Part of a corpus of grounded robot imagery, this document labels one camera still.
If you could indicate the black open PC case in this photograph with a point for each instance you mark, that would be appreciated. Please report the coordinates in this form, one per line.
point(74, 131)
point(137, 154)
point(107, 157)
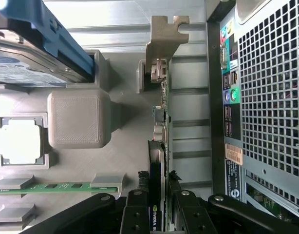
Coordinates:
point(261, 97)

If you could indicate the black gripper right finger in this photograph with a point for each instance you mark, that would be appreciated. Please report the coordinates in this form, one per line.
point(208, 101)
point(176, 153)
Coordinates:
point(193, 214)

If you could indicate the green RAM stick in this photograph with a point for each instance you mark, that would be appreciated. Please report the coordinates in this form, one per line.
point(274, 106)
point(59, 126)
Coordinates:
point(54, 190)

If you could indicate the grey printed parts rack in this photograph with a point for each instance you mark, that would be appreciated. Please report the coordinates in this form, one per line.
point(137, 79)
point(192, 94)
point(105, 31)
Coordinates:
point(76, 119)

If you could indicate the silver CPU chip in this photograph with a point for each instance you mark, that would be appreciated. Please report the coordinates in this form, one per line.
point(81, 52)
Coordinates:
point(23, 141)

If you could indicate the hard disk with blue carrier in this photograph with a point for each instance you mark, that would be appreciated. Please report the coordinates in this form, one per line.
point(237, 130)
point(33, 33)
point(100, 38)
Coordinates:
point(18, 68)

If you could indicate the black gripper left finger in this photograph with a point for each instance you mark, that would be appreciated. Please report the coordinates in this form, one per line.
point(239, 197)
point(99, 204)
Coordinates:
point(136, 214)

